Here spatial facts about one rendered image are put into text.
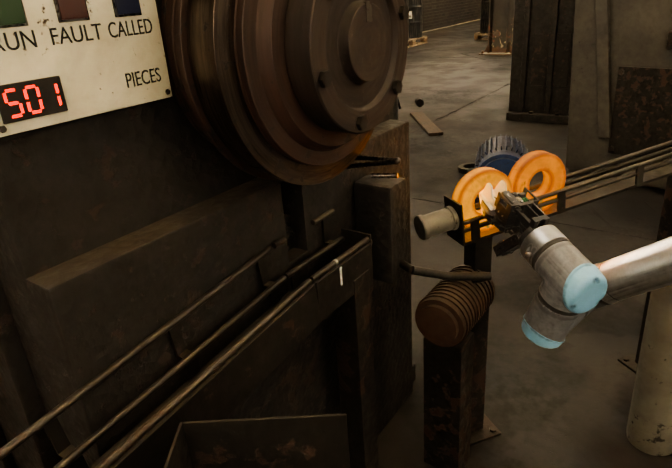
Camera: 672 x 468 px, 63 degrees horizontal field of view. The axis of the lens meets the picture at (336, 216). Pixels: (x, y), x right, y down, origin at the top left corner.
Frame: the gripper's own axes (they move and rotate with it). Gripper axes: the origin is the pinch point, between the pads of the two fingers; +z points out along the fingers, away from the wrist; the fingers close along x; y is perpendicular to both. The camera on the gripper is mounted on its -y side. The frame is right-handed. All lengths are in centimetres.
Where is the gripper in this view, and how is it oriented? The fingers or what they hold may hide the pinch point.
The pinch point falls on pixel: (483, 192)
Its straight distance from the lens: 135.7
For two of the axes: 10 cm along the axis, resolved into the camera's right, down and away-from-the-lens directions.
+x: -9.4, 1.9, -2.9
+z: -3.4, -6.1, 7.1
